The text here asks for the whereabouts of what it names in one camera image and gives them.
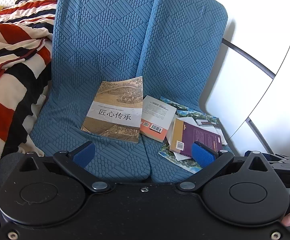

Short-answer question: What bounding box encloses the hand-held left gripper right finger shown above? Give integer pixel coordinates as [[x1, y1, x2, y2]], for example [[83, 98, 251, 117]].
[[176, 141, 273, 194]]

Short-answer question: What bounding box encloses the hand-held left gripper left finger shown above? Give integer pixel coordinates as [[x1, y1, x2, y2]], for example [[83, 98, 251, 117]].
[[17, 141, 111, 194]]

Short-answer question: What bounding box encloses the photo cover notebook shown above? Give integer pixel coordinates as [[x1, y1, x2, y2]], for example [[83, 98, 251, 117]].
[[159, 96, 188, 113], [158, 140, 203, 174], [175, 109, 228, 146]]

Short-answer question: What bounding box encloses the purple and gold book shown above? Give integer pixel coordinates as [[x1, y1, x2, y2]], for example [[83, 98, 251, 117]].
[[169, 118, 223, 158]]

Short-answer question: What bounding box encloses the brown painting cover book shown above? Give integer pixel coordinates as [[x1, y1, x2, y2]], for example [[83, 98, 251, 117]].
[[80, 76, 144, 144]]

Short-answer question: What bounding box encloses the white and orange book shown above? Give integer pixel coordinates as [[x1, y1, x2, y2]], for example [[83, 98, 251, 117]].
[[139, 95, 177, 142]]

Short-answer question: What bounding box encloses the white round-cornered table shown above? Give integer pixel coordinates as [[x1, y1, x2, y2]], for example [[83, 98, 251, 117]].
[[201, 0, 290, 140]]

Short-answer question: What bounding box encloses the person's grey trouser leg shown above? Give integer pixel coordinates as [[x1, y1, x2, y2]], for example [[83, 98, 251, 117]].
[[0, 152, 25, 193]]

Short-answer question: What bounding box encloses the red black striped blanket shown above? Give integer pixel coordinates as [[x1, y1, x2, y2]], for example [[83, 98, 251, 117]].
[[0, 0, 60, 240]]

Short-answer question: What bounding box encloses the grey metal tube frame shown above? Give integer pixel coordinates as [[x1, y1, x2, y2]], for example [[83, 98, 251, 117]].
[[221, 39, 277, 154]]

